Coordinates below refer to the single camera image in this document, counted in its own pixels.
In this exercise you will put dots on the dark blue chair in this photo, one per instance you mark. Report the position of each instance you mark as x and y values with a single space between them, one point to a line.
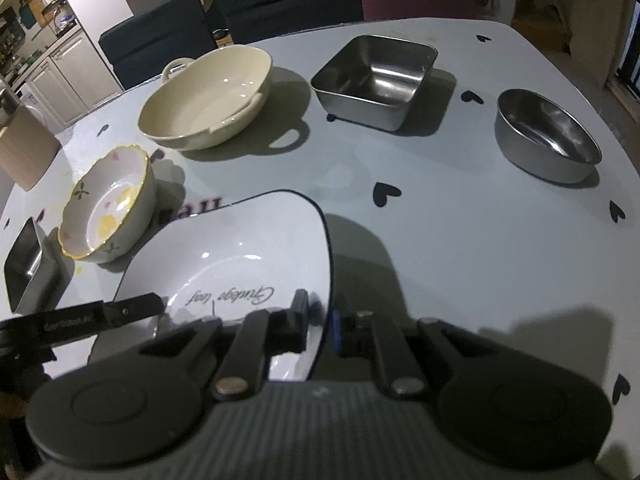
285 0
150 35

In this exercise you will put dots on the square steel container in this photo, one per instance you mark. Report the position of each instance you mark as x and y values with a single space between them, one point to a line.
370 75

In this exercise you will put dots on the tan box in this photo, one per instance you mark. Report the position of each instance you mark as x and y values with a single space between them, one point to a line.
223 36

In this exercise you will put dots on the round steel bowl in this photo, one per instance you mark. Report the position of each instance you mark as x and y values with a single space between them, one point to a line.
545 125

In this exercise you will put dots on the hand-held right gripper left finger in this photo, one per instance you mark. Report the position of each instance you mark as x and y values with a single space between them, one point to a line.
299 321

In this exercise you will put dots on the glass balcony door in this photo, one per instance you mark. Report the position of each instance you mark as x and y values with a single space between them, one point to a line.
631 50

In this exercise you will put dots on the beige cylindrical canister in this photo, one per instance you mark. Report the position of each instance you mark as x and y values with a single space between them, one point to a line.
25 155

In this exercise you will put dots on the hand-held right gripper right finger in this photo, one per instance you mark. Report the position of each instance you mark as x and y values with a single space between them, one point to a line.
336 331

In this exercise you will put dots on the cluttered kitchen shelf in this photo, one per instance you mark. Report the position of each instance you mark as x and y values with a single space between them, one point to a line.
35 15

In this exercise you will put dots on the floral ceramic bowl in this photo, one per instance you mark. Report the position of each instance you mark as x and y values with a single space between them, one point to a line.
100 205

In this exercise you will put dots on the white kitchen cabinet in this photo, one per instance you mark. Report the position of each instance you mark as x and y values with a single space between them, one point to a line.
75 75

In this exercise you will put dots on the small rectangular steel container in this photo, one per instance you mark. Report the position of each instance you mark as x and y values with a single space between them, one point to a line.
27 260

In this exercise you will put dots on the white plate with dark rim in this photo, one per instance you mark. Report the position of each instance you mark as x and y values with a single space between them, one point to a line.
240 250

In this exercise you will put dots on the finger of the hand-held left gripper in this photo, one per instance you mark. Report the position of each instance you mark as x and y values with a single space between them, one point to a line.
135 307

